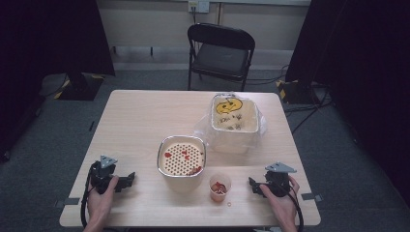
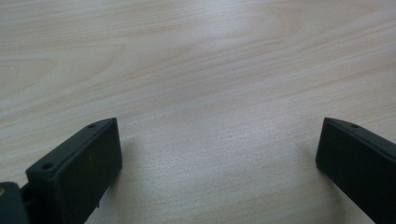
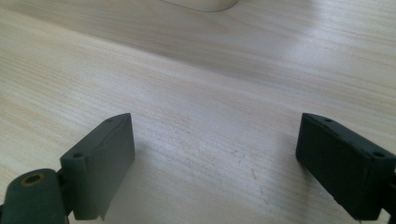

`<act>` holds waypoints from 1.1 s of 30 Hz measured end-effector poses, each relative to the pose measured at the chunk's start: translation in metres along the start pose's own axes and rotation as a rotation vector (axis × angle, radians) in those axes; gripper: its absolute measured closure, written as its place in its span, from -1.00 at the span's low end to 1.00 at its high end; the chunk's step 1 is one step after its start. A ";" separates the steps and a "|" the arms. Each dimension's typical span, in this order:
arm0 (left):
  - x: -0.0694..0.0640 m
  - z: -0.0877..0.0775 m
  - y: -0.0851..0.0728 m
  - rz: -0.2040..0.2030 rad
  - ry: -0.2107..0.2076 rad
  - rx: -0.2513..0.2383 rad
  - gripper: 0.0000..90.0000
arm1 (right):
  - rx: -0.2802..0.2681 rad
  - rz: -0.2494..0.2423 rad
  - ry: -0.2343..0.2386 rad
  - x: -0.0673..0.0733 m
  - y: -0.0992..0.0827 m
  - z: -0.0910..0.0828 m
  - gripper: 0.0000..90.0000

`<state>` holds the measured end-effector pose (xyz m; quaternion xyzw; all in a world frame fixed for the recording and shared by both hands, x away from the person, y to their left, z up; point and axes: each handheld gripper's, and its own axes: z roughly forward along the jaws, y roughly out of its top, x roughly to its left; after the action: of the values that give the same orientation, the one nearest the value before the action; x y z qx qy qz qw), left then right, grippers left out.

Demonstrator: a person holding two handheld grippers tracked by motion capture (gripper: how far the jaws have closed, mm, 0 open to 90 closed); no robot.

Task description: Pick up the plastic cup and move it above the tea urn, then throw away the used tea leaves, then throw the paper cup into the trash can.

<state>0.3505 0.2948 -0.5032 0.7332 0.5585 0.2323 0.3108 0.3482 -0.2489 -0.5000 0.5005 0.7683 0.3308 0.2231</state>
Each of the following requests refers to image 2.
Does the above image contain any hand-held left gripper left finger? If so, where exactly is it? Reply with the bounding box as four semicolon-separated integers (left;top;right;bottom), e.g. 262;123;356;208
20;117;123;224

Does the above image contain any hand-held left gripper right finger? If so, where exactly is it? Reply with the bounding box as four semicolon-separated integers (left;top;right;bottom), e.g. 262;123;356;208
315;117;396;224

